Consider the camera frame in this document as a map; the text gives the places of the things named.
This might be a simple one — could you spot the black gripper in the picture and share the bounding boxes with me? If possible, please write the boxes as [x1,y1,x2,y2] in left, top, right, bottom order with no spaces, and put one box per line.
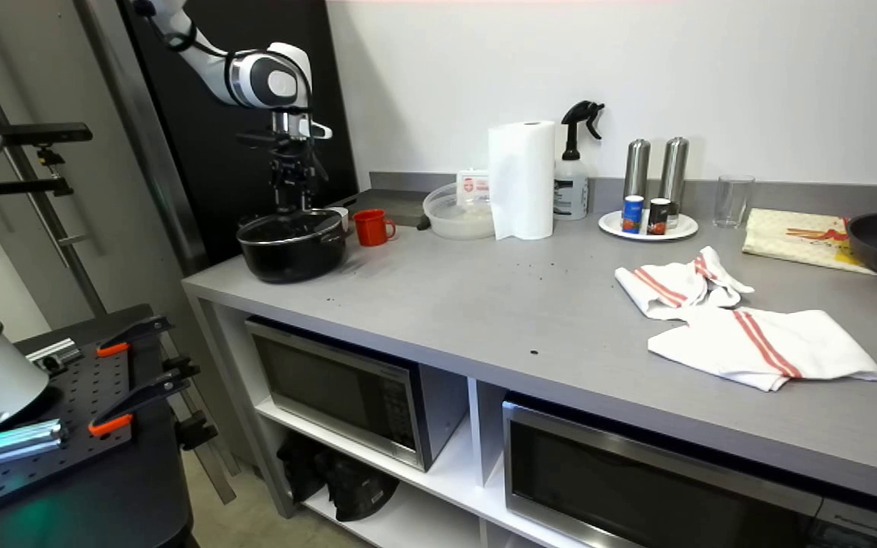
[269,139,318,213]

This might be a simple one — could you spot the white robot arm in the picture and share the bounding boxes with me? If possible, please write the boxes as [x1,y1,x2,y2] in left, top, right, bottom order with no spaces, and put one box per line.
[129,0,331,217]

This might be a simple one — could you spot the black cooking pot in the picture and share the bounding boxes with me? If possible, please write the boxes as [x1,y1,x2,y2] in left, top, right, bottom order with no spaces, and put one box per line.
[237,210,347,282]

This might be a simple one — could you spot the clear drinking glass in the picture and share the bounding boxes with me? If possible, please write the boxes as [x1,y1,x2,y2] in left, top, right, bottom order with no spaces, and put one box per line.
[717,181,752,227]

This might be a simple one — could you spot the red mug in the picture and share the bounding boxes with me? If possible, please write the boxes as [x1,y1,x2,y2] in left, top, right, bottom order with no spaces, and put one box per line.
[354,208,395,248]

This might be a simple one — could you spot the clear plastic container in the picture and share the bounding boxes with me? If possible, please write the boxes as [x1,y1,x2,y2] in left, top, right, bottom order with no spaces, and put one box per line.
[423,183,494,239]

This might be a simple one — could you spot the white paper towel roll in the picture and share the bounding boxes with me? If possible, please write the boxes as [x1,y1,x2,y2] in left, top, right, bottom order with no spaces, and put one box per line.
[487,123,554,241]

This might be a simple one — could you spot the orange black clamp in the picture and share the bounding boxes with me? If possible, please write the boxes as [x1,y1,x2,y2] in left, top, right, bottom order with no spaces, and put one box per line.
[89,360,199,440]
[95,315,171,360]

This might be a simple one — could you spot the left microwave oven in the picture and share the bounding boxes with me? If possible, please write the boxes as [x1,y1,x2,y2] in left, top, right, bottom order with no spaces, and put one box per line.
[247,316,470,473]

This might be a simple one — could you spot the microwave oven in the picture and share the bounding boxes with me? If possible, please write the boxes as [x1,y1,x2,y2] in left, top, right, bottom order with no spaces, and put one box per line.
[247,316,470,473]
[504,400,877,548]

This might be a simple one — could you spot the black spray bottle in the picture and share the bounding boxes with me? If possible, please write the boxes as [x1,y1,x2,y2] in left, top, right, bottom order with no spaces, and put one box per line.
[554,100,604,220]

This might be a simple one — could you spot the black bag under shelf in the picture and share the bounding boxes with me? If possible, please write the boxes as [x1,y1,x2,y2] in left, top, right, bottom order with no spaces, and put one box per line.
[276,432,398,522]

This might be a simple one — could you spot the blue spice can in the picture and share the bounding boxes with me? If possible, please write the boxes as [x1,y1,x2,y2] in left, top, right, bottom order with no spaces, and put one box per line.
[622,196,647,234]

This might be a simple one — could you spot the steel salt shaker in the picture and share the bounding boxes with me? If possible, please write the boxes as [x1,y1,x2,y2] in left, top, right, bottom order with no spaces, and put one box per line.
[624,139,652,196]

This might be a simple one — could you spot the black perforated robot table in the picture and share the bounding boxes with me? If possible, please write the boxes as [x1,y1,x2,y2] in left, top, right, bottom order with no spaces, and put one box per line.
[0,305,195,548]

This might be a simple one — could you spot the red dark spice can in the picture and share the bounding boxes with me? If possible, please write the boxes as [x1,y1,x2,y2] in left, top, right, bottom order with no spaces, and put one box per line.
[647,197,673,234]

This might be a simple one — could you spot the steel pepper shaker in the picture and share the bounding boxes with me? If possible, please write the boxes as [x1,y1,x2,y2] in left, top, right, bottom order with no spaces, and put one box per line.
[662,137,689,204]

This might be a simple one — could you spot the white round plate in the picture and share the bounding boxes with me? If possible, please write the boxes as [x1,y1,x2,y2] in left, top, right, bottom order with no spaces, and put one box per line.
[596,210,702,243]

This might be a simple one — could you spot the white red-striped towel left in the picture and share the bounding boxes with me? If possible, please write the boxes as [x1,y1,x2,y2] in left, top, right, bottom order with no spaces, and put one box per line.
[615,248,752,320]

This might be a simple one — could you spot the white red-striped towel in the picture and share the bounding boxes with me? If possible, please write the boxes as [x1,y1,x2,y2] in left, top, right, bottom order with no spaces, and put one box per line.
[615,248,752,320]
[648,309,877,393]

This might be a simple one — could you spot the right microwave oven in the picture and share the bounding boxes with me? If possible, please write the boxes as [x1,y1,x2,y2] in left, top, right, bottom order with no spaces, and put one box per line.
[504,400,877,548]

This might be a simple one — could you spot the white red-striped towel right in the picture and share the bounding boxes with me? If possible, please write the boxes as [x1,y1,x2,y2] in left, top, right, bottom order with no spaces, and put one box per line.
[648,309,877,393]

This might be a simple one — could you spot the black camera stand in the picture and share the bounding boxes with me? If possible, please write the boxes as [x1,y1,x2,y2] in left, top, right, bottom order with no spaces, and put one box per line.
[0,114,97,220]

